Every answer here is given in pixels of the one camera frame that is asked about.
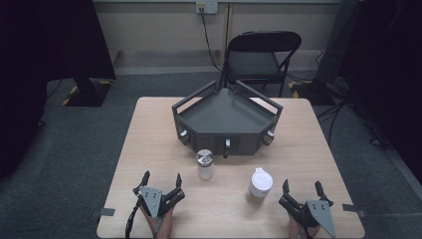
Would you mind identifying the black folding chair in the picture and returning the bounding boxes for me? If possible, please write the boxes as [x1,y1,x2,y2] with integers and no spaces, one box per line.
[218,30,304,99]

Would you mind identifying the hand-held gripper cable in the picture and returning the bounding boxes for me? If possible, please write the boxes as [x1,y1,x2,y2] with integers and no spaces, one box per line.
[124,195,141,239]
[300,223,314,239]

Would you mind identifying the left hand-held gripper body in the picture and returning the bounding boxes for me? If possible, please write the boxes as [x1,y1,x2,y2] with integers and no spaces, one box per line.
[137,185,177,219]

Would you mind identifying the glass jar with metal lid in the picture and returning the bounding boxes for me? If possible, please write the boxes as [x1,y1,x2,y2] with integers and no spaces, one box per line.
[195,148,215,181]

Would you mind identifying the white wall socket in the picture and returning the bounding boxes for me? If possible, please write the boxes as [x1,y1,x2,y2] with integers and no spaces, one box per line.
[195,1,219,15]

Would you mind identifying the dark grey sectioned tray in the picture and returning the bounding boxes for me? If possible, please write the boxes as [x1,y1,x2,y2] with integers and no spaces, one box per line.
[170,79,285,159]

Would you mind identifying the black power cable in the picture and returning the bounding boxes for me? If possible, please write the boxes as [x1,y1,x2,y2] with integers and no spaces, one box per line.
[198,8,223,73]

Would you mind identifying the black stand base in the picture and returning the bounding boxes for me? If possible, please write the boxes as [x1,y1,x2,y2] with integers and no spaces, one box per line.
[288,79,336,107]
[62,77,112,108]

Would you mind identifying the black floor cables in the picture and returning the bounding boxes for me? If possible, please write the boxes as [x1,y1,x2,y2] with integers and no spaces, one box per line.
[316,99,390,147]

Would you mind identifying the person's right hand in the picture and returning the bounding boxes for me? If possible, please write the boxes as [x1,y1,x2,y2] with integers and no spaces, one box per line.
[289,215,321,239]

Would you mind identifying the left hand-held gripper cable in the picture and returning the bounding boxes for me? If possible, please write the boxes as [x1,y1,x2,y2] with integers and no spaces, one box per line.
[124,195,141,239]

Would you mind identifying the person's left hand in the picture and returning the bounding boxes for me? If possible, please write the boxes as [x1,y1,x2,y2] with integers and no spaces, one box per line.
[141,206,175,239]

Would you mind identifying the right hand-held gripper cable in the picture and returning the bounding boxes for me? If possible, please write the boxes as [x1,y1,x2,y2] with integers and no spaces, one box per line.
[300,223,314,239]

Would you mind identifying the grey tape strip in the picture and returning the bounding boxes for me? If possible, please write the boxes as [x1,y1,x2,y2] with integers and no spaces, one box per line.
[91,207,116,219]
[341,203,366,219]

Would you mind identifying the jar with white lid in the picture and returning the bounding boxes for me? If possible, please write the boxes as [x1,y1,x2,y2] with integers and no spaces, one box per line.
[245,166,275,208]

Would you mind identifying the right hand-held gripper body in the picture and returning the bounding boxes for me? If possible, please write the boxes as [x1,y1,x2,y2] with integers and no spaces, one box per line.
[293,199,337,239]

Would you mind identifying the dark curtain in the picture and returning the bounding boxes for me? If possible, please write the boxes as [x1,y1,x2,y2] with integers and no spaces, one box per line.
[340,0,422,185]
[0,0,116,180]

